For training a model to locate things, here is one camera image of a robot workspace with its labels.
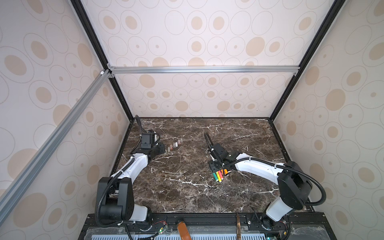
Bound yellow marker pen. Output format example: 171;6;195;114
216;172;222;183

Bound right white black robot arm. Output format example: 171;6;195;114
207;140;327;225

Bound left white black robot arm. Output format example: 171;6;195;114
95;131;165;227

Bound brown wooden stick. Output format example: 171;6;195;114
236;213;242;240

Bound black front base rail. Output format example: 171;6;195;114
79;212;336;240

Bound orange brown tool handle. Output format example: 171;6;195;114
177;221;192;240

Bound left diagonal aluminium frame bar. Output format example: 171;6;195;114
1;69;112;224

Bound horizontal aluminium frame bar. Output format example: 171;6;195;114
109;65;300;75

